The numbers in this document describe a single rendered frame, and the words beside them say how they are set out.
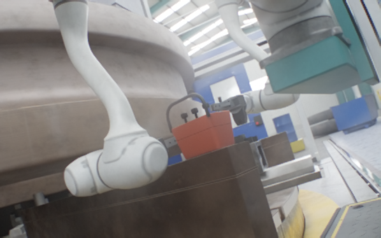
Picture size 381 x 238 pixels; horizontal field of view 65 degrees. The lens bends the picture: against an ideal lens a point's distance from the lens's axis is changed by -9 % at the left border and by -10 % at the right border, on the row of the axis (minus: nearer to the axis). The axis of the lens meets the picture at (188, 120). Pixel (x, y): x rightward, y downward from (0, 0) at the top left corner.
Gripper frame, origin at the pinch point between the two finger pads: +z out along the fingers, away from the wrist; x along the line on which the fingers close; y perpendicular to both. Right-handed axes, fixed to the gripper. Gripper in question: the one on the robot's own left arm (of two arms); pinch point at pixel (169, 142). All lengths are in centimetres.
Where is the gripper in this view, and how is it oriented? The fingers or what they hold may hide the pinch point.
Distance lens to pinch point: 106.3
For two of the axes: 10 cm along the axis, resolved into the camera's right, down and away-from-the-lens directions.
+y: 3.7, 9.3, -0.4
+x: 7.0, -3.1, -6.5
